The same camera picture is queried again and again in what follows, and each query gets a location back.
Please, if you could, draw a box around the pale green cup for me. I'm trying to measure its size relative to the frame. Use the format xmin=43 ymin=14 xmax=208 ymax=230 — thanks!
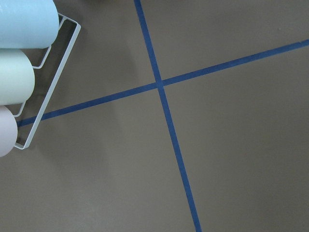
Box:
xmin=0 ymin=49 xmax=35 ymax=105

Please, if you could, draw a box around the pale lilac cup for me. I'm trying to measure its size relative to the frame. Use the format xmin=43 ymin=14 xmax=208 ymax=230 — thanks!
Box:
xmin=0 ymin=106 xmax=18 ymax=157

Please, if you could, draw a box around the light blue cup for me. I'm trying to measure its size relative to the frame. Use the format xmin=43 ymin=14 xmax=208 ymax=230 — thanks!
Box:
xmin=0 ymin=0 xmax=59 ymax=49

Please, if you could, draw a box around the white wire cup rack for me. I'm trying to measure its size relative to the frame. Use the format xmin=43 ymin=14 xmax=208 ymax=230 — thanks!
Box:
xmin=14 ymin=13 xmax=82 ymax=150

